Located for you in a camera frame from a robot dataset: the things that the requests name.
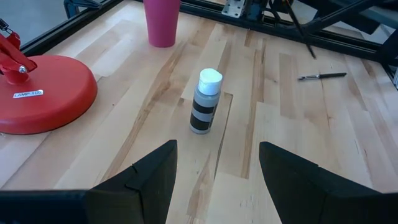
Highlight light grey paint bottle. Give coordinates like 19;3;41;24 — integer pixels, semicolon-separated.
189;68;224;135

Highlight thin paintbrush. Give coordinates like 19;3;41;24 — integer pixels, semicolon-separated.
285;0;317;60

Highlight silver mounting bracket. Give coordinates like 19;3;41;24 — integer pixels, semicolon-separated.
221;0;246;19

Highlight black pen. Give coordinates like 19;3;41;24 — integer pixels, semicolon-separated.
297;72;348;82

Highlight red desk lamp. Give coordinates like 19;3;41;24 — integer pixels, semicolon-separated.
0;18;98;136

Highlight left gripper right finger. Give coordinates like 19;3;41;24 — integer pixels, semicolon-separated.
259;141;398;224

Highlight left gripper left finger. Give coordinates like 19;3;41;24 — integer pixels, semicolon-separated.
0;139;178;224

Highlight black table frame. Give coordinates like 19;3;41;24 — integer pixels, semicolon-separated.
20;0;398;91

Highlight red plastic cup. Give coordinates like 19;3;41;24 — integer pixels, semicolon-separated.
142;0;182;49

